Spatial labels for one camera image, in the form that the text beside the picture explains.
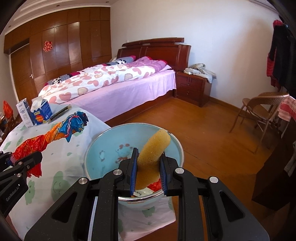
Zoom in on orange blue foil wrapper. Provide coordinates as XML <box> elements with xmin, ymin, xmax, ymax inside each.
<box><xmin>11</xmin><ymin>111</ymin><xmax>89</xmax><ymax>165</ymax></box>

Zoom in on yellow sponge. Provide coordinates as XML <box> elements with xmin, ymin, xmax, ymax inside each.
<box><xmin>135</xmin><ymin>129</ymin><xmax>171</xmax><ymax>190</ymax></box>

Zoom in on red plastic bag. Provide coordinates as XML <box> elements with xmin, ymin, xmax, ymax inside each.
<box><xmin>148</xmin><ymin>179</ymin><xmax>162</xmax><ymax>192</ymax></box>

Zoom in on light blue trash bin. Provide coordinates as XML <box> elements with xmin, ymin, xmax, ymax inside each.
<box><xmin>84</xmin><ymin>122</ymin><xmax>185</xmax><ymax>212</ymax></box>

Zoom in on cluttered wooden tv cabinet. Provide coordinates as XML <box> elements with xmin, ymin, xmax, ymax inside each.
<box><xmin>1</xmin><ymin>114</ymin><xmax>22</xmax><ymax>143</ymax></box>

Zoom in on red gift bag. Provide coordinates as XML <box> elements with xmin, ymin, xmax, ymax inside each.
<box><xmin>3</xmin><ymin>100</ymin><xmax>13</xmax><ymax>120</ymax></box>

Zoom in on white tall milk carton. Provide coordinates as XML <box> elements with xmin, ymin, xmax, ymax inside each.
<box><xmin>16</xmin><ymin>98</ymin><xmax>35</xmax><ymax>128</ymax></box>

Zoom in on green cloud pattern tablecloth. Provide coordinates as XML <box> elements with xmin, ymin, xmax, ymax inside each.
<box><xmin>8</xmin><ymin>113</ymin><xmax>176</xmax><ymax>240</ymax></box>

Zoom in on blue LOOK milk carton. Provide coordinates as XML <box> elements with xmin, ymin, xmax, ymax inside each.
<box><xmin>31</xmin><ymin>97</ymin><xmax>53</xmax><ymax>125</ymax></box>

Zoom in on dark snack packet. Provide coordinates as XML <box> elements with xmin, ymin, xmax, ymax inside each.
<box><xmin>47</xmin><ymin>104</ymin><xmax>72</xmax><ymax>123</ymax></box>

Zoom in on wooden door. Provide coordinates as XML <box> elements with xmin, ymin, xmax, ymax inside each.
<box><xmin>11</xmin><ymin>44</ymin><xmax>38</xmax><ymax>105</ymax></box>

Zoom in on wooden nightstand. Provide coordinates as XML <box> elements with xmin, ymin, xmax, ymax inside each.
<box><xmin>174</xmin><ymin>72</ymin><xmax>212</xmax><ymax>108</ymax></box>

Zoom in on brown folding chair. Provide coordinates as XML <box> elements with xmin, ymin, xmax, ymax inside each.
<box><xmin>229</xmin><ymin>92</ymin><xmax>290</xmax><ymax>154</ymax></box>

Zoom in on clothes pile on nightstand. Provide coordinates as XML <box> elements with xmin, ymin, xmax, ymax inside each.
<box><xmin>184</xmin><ymin>63</ymin><xmax>217</xmax><ymax>84</ymax></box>

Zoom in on wooden bed with headboard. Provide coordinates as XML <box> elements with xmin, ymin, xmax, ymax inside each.
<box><xmin>39</xmin><ymin>38</ymin><xmax>191</xmax><ymax>125</ymax></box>

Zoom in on red double happiness decal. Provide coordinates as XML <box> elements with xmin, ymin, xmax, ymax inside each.
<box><xmin>43</xmin><ymin>41</ymin><xmax>53</xmax><ymax>53</ymax></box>

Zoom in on heart pattern duvet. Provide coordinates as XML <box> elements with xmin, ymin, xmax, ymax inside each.
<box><xmin>39</xmin><ymin>64</ymin><xmax>157</xmax><ymax>104</ymax></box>

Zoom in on brown wooden wardrobe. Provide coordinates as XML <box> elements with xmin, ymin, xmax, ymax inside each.
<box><xmin>4</xmin><ymin>7</ymin><xmax>111</xmax><ymax>94</ymax></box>

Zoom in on hanging dark clothes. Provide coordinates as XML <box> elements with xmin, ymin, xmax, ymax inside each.
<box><xmin>266</xmin><ymin>20</ymin><xmax>295</xmax><ymax>97</ymax></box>

